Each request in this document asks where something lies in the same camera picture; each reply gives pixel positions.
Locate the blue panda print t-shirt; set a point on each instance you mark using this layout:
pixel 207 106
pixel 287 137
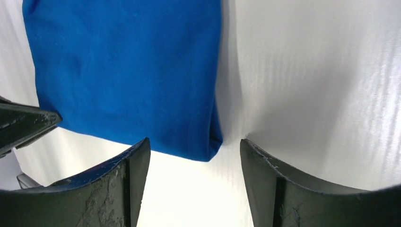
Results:
pixel 123 70

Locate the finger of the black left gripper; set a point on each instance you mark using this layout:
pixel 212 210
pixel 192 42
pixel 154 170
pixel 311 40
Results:
pixel 21 125

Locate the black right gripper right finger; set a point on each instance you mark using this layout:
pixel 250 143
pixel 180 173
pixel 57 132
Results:
pixel 281 195

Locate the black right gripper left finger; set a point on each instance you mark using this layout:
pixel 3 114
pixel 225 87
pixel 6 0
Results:
pixel 107 195

